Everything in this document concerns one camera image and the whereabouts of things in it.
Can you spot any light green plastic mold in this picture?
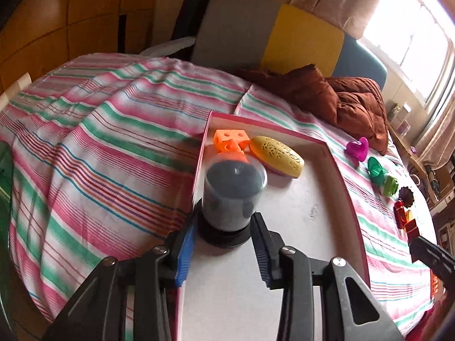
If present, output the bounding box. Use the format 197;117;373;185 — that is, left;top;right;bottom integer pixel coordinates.
383;175;399;197

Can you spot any yellow oval soap box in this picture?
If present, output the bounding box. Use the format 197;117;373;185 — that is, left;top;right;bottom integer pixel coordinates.
248;136;305;179

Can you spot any red block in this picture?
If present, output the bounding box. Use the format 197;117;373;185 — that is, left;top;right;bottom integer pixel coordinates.
405;220;422;242

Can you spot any wooden wardrobe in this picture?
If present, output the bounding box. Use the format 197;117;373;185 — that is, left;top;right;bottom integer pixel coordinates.
0;0;160;89

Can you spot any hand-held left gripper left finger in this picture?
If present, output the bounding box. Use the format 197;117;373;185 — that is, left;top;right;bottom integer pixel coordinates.
43;202;198;341

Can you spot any purple heart-shaped mold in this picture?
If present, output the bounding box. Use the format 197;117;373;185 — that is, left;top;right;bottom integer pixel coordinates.
346;137;369;163

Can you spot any brown quilt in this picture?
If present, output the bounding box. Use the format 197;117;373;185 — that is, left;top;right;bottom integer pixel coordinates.
236;64;390;155

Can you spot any red toy bottle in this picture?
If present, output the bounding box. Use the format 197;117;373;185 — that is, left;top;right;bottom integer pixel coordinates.
394;200;408;228

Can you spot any black board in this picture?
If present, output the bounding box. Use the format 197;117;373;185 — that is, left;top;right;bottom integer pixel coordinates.
171;0;221;61

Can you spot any pink rimmed white tray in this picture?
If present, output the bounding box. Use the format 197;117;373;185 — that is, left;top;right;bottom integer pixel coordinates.
176;111;371;341

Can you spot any grey yellow blue padded headboard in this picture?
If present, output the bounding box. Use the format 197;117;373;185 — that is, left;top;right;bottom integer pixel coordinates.
190;0;387;89

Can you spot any clear cylinder container black base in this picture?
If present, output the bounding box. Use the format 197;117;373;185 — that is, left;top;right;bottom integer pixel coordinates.
197;158;268;248

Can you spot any white box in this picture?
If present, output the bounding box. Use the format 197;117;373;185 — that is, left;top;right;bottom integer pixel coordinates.
390;103;413;121

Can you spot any window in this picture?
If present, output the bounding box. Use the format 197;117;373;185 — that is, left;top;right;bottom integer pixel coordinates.
359;0;455;107

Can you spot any beige curtain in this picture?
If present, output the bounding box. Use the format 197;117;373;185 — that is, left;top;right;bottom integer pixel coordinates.
419;50;455;166
291;0;395;39

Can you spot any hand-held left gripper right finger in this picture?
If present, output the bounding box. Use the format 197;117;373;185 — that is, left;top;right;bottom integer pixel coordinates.
250;212;406;341

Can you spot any orange cube block toy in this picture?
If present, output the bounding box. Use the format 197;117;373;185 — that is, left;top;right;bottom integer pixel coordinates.
213;129;250;164

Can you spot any wooden bedside table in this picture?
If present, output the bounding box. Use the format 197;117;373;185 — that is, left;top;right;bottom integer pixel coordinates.
389;124;455;221

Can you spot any striped bedsheet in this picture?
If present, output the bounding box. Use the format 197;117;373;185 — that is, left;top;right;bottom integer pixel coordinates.
0;53;438;338

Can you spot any dark brown flower mold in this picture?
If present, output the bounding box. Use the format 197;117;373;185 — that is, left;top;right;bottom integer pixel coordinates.
398;186;416;207

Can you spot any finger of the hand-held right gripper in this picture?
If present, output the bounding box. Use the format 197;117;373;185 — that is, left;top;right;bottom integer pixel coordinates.
409;235;455;285

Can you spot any white cloth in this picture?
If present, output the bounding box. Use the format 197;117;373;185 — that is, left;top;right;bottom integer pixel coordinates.
138;36;195;57

